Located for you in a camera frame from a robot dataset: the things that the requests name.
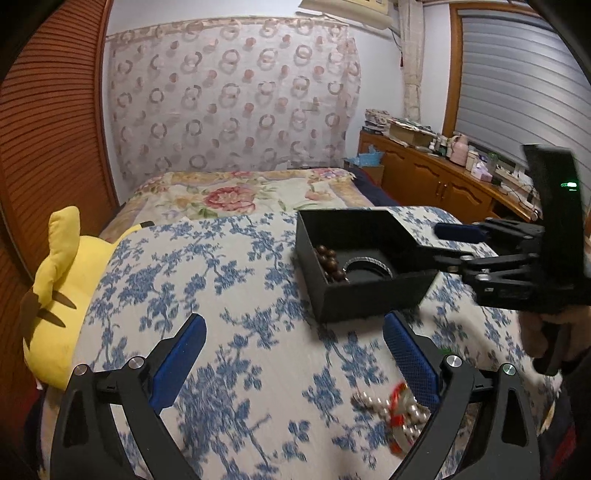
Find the cardboard box on cabinet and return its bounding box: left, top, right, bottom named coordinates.
left=388, top=121, right=437, bottom=148

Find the cream air conditioner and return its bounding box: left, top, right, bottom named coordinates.
left=298, top=0, right=394, bottom=30

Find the brown louvered wardrobe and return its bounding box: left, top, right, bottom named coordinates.
left=0, top=0, right=120, bottom=444

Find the grey window blind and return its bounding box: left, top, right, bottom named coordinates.
left=455, top=9, right=590, bottom=194

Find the red beaded jewelry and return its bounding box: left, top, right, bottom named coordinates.
left=388, top=382, right=431, bottom=453

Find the person's right hand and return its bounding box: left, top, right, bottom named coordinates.
left=518, top=306, right=590, bottom=361

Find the pink thermos jug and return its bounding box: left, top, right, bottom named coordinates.
left=450, top=134, right=469, bottom=167

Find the floral bed quilt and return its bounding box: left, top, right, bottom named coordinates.
left=100, top=168, right=373, bottom=243

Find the circle patterned sheer curtain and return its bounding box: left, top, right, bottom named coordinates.
left=107, top=17, right=362, bottom=189

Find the beige side curtain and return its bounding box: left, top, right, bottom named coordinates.
left=398, top=0, right=425, bottom=122

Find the wooden sideboard cabinet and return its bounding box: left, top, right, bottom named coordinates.
left=358, top=131, right=534, bottom=223

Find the blue floral cloth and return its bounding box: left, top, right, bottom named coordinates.
left=38, top=205, right=562, bottom=480

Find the yellow plush toy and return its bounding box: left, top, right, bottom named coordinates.
left=19, top=206, right=120, bottom=391

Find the pink tissue box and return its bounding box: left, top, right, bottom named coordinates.
left=471, top=161, right=493, bottom=183

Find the blue gift bag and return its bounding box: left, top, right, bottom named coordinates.
left=348, top=145, right=384, bottom=168

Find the silver bangle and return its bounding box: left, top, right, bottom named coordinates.
left=342, top=256, right=394, bottom=279

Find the white pearl necklace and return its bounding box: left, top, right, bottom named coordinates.
left=352, top=389, right=438, bottom=446

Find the black jewelry box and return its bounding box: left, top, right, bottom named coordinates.
left=295, top=209, right=437, bottom=323

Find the brown wooden bead bracelet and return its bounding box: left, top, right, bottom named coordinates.
left=313, top=244, right=350, bottom=283

